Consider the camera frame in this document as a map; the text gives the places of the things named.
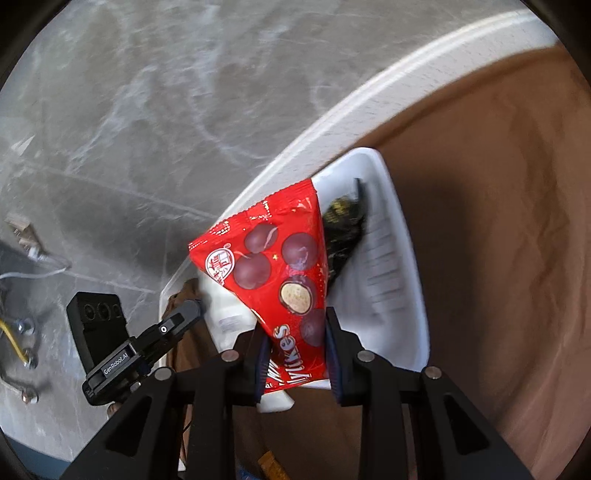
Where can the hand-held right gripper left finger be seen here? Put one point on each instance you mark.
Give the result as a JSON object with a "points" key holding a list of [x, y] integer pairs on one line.
{"points": [[261, 369]]}

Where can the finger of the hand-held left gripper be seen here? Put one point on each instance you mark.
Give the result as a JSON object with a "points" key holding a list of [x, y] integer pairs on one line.
{"points": [[178, 321]]}

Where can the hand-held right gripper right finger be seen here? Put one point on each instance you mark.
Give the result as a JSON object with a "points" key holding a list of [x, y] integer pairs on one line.
{"points": [[333, 360]]}

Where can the red chocolate ball snack bag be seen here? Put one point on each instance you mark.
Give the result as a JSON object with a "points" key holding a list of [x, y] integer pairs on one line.
{"points": [[277, 258]]}

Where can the white plastic tray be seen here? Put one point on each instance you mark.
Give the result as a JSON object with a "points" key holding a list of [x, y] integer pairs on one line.
{"points": [[388, 258]]}

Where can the orange snack packet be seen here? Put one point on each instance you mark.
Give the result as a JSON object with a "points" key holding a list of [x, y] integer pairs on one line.
{"points": [[270, 468]]}

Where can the dark brown snack packet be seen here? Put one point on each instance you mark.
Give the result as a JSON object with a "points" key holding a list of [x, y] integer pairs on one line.
{"points": [[344, 221]]}

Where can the brown cloth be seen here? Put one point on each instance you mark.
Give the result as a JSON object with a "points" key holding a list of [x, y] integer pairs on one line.
{"points": [[498, 240]]}

